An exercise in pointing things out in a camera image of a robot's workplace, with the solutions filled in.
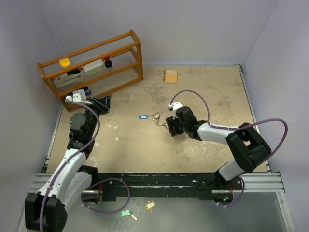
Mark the blue stapler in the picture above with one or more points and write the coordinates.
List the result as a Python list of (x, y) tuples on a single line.
[(88, 92)]

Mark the bunch of metal keys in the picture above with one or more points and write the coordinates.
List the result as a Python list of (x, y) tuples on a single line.
[(156, 118)]

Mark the green key tag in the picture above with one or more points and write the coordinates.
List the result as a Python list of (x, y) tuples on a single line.
[(126, 213)]

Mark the yellow key tag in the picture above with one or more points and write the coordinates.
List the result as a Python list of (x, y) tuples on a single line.
[(150, 205)]

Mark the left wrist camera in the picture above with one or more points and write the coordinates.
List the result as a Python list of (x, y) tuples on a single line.
[(78, 97)]

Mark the white box on shelf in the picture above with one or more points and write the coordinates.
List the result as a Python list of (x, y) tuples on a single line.
[(93, 67)]

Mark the blue key tag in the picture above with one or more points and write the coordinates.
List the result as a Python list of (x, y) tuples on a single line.
[(143, 116)]

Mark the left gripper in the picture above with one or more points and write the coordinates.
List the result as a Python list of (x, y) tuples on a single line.
[(102, 105)]

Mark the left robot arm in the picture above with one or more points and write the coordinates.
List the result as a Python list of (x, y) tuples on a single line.
[(47, 209)]

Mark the wooden shelf rack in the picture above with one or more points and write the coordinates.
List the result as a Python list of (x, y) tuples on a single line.
[(104, 68)]

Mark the large metal keyring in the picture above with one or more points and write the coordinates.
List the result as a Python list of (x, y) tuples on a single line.
[(162, 121)]

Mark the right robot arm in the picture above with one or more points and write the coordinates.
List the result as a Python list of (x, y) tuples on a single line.
[(247, 146)]

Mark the white stapler on shelf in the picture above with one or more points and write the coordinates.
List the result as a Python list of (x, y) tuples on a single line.
[(68, 78)]

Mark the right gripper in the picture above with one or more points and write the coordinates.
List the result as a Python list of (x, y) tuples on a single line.
[(172, 122)]

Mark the brown spiral notebook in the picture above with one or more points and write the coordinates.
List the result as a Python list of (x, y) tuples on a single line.
[(170, 76)]

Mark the yellow lidded container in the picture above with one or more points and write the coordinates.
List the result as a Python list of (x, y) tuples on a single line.
[(65, 63)]

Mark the black base frame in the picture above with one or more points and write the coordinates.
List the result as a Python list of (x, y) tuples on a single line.
[(204, 186)]

